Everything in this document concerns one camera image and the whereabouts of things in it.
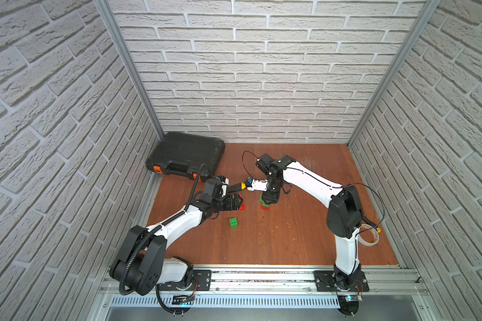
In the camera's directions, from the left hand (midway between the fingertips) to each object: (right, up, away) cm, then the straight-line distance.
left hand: (237, 198), depth 87 cm
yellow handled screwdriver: (+60, -12, -1) cm, 62 cm away
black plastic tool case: (-30, +20, +16) cm, 40 cm away
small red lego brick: (+13, -6, +4) cm, 15 cm away
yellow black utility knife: (-1, +4, +12) cm, 13 cm away
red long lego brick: (+2, -6, +7) cm, 10 cm away
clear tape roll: (+60, -14, -2) cm, 61 cm away
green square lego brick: (-2, -11, -2) cm, 11 cm away
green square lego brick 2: (+10, 0, -7) cm, 12 cm away
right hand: (+16, +1, +1) cm, 16 cm away
